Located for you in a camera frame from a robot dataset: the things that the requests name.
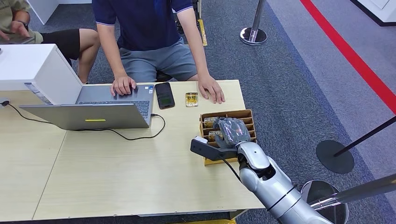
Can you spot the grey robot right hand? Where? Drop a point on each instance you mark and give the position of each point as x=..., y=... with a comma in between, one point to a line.
x=232, y=131

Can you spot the person's left hand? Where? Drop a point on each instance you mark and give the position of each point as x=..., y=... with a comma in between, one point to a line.
x=210, y=88

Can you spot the person's hand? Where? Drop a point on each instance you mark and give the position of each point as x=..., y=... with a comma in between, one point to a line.
x=17, y=28

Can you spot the person's right hand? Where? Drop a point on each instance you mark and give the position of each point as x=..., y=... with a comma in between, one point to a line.
x=123, y=86

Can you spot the grey handheld device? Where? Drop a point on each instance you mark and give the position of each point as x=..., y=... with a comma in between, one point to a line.
x=21, y=40

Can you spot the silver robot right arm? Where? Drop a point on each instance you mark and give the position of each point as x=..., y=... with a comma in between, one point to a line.
x=272, y=188

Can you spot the person's right forearm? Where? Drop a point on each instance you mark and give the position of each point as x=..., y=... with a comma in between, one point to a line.
x=113, y=58

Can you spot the person's left forearm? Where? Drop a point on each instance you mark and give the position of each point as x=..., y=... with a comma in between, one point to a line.
x=196, y=55

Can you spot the brown cardboard card holder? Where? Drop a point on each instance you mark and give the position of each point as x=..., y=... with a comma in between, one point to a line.
x=244, y=117

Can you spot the hotel key card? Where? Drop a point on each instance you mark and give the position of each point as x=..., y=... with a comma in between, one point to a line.
x=212, y=135
x=209, y=121

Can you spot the person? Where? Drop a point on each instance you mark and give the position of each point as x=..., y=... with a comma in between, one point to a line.
x=62, y=40
x=145, y=28

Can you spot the black wristwatch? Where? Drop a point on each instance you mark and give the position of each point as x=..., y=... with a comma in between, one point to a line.
x=24, y=24

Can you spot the small clear yellow box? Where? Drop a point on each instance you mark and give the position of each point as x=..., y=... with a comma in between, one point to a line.
x=191, y=99

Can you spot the white cabinet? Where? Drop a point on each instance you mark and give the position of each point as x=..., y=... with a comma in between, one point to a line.
x=46, y=7

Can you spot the white rectangular box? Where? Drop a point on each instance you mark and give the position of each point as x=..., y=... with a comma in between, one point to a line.
x=31, y=65

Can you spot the black chair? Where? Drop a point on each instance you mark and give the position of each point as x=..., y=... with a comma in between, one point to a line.
x=163, y=76

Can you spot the silver laptop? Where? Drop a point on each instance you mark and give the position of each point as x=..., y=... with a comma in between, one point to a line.
x=92, y=114

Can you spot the black smartphone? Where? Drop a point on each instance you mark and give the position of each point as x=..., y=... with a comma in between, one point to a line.
x=165, y=95

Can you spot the yellow floor tape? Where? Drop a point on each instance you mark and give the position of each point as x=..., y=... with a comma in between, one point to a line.
x=202, y=32
x=210, y=222

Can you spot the grey desk socket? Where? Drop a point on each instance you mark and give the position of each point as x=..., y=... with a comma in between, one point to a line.
x=3, y=102

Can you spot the red floor tape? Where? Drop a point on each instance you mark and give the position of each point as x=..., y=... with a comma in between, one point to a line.
x=349, y=54

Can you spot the white platform black edge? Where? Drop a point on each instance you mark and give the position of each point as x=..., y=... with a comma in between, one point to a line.
x=380, y=9

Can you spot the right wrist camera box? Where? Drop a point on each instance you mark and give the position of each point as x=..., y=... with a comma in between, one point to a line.
x=208, y=150

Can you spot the black stanchion post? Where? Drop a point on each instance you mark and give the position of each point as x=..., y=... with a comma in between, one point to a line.
x=334, y=157

